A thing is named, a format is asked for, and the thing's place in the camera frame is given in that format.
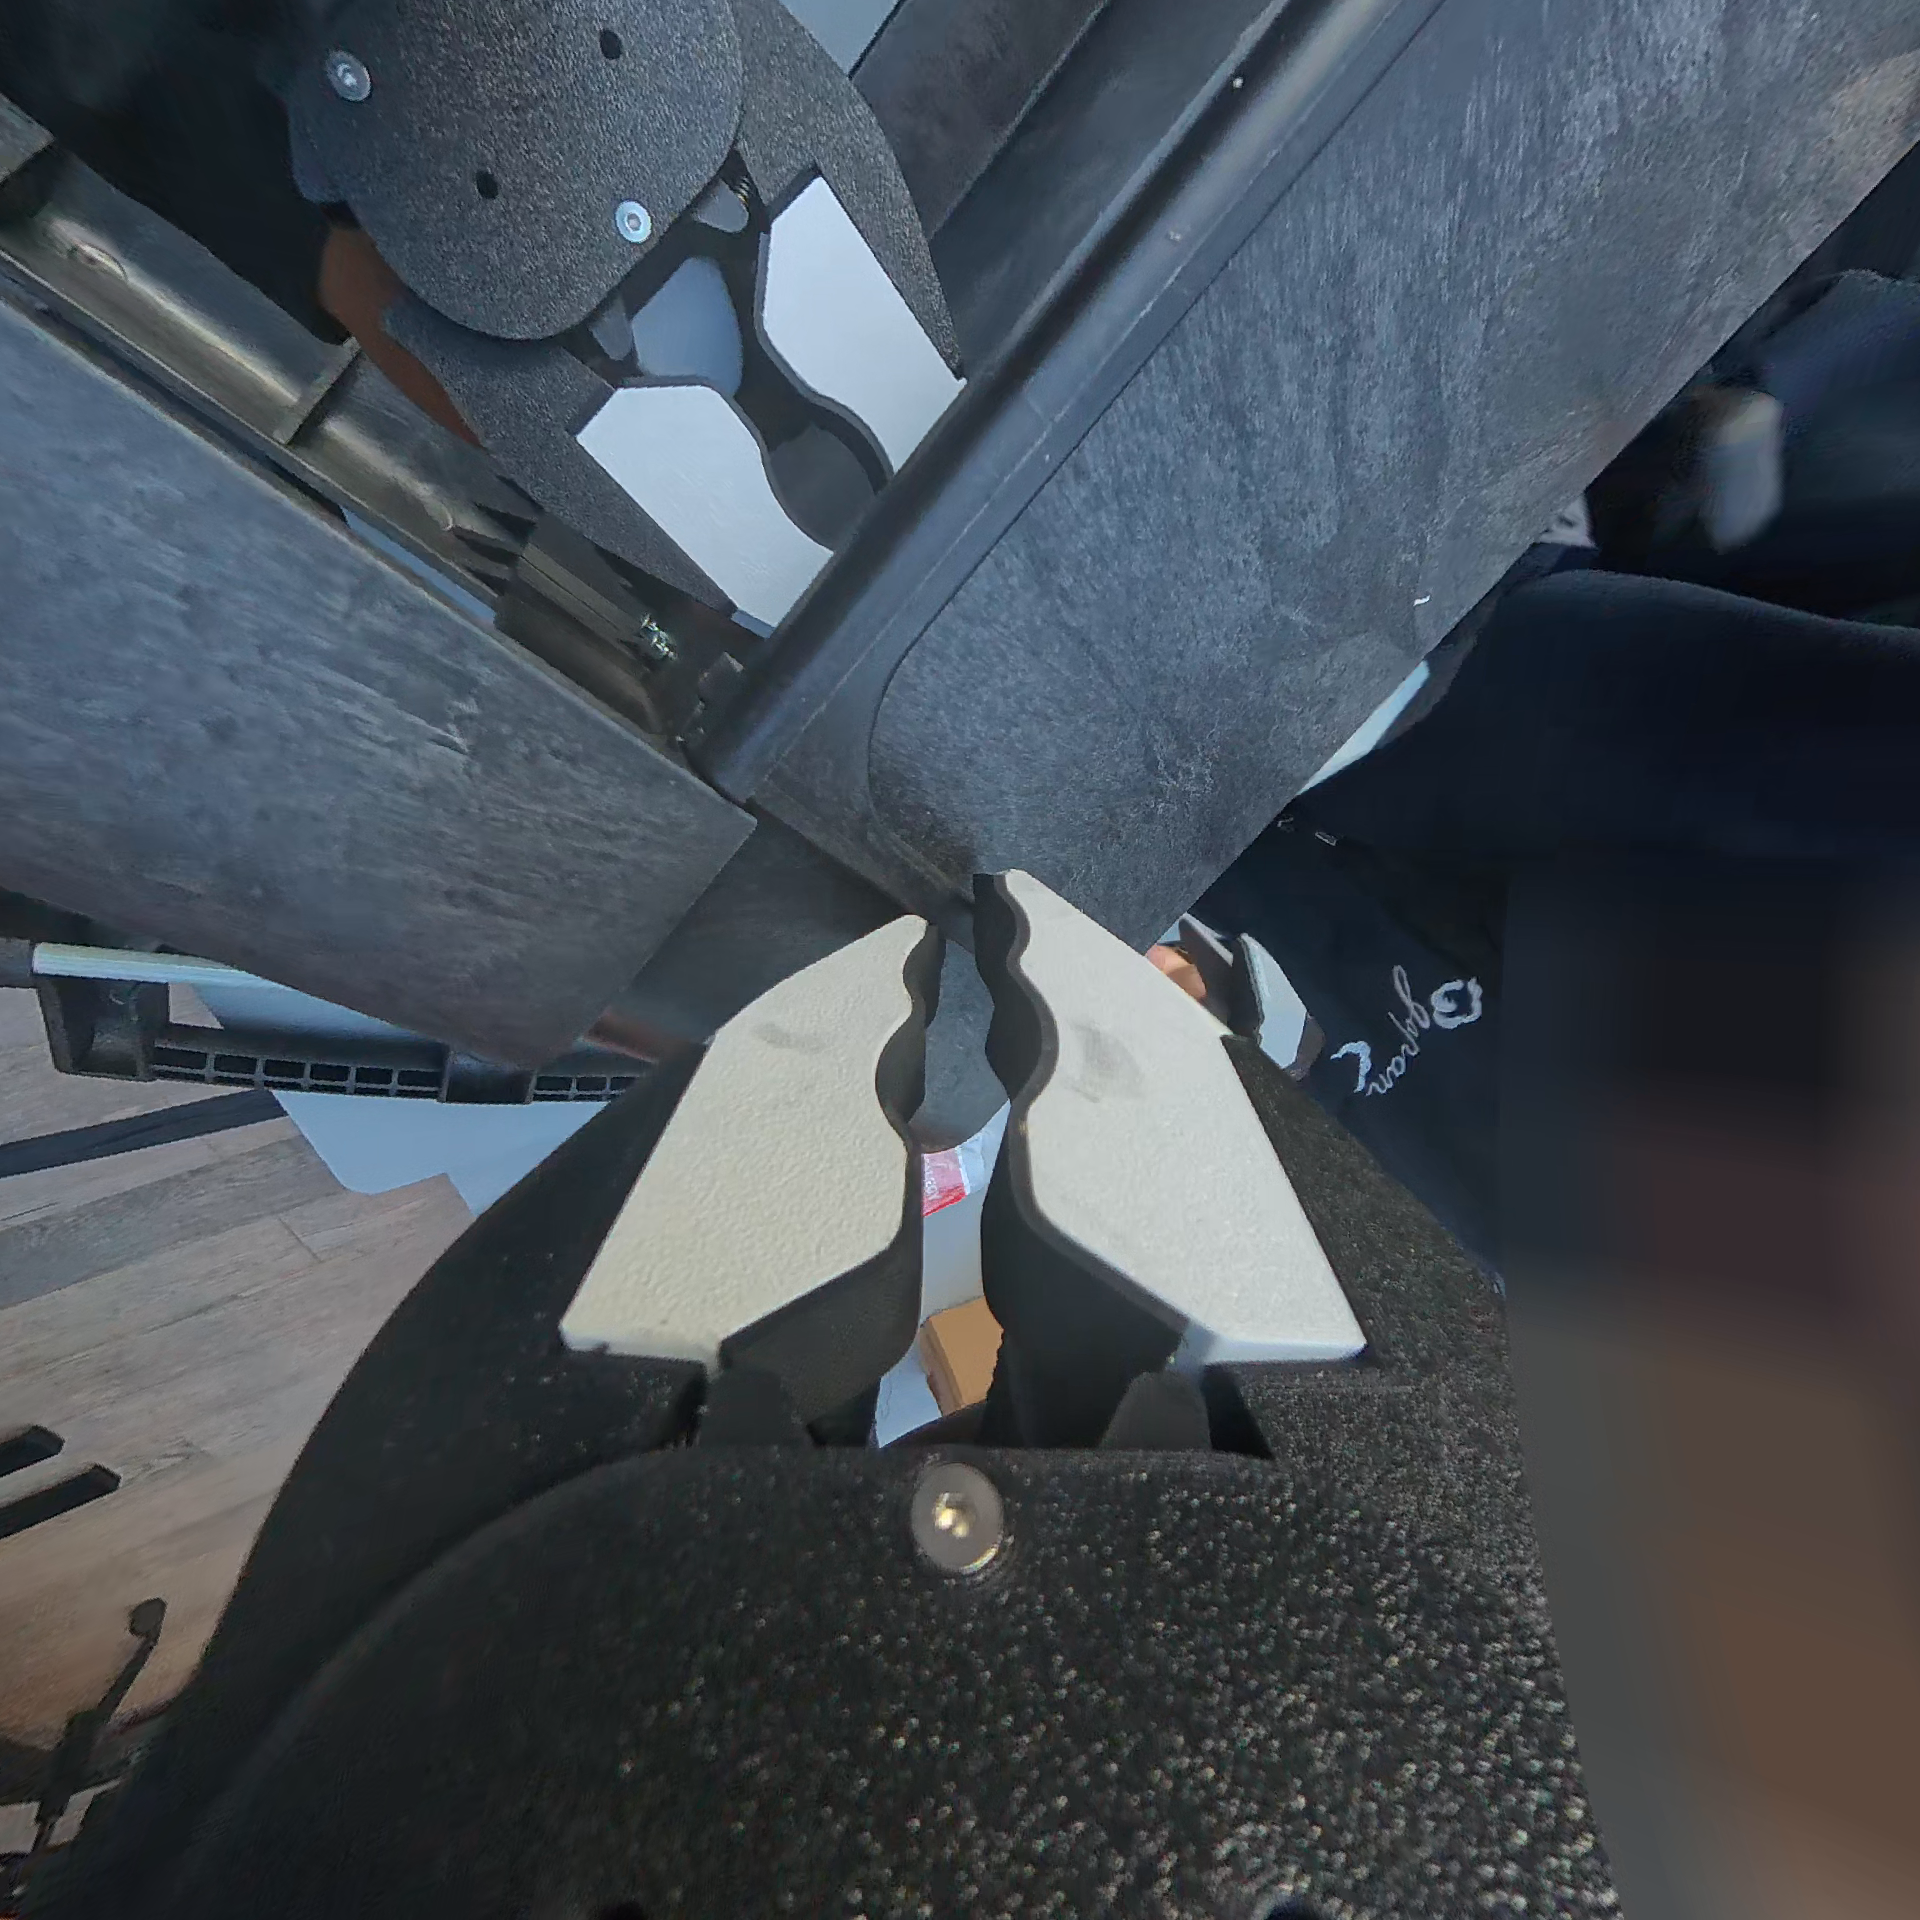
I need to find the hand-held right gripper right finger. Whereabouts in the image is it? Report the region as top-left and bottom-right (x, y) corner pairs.
(972, 870), (1369, 1450)

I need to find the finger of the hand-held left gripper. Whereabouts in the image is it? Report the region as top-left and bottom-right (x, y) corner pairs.
(575, 382), (890, 627)
(743, 176), (964, 483)

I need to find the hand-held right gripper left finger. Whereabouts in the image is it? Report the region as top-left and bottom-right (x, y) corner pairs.
(563, 914), (945, 1450)

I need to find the person's left hand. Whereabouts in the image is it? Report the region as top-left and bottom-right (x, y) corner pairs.
(318, 225), (483, 449)

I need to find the cardboard box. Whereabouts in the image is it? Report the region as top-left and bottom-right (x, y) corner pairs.
(918, 1296), (1003, 1420)

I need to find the white panel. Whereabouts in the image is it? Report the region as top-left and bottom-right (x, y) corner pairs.
(276, 1093), (602, 1205)

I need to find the person's dark hoodie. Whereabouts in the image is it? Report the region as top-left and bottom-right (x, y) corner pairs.
(1199, 269), (1920, 1278)

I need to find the black plastic frame bar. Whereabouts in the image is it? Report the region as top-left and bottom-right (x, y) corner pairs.
(30, 941), (633, 1106)

